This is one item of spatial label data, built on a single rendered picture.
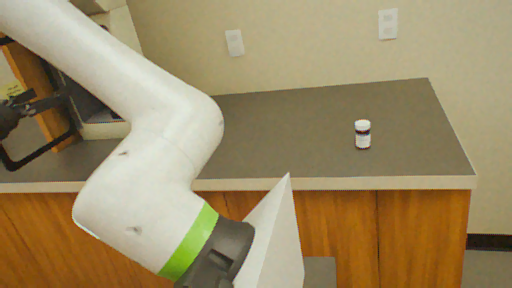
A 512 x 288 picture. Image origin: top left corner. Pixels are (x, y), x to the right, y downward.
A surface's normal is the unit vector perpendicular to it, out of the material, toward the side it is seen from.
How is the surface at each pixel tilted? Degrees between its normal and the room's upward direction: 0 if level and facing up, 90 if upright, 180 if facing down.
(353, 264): 90
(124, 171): 46
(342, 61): 90
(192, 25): 90
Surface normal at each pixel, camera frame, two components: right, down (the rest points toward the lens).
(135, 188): 0.36, -0.38
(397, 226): -0.22, 0.49
